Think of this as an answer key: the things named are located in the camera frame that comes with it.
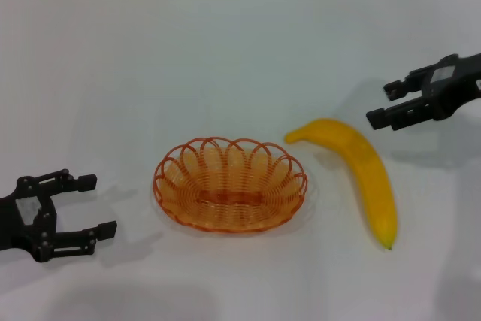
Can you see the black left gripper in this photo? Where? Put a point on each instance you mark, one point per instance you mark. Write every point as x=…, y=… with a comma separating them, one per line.
x=22, y=231

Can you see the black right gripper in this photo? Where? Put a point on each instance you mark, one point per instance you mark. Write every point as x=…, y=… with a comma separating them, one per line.
x=460, y=88

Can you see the yellow banana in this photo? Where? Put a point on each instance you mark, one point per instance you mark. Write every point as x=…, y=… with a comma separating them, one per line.
x=376, y=185

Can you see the orange woven plastic basket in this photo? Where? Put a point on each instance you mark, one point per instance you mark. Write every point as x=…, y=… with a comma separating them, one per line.
x=225, y=197

